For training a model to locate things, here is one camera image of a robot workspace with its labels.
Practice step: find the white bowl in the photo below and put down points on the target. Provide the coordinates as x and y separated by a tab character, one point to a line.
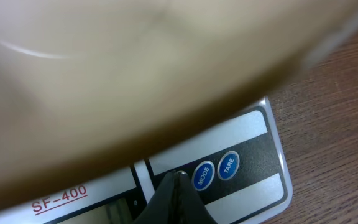
87	87

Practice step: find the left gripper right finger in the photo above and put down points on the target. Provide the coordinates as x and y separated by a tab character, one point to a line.
190	208

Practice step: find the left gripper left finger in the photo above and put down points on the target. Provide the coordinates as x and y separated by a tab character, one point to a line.
159	210

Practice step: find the white digital kitchen scale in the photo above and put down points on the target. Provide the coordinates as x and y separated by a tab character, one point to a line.
237	167

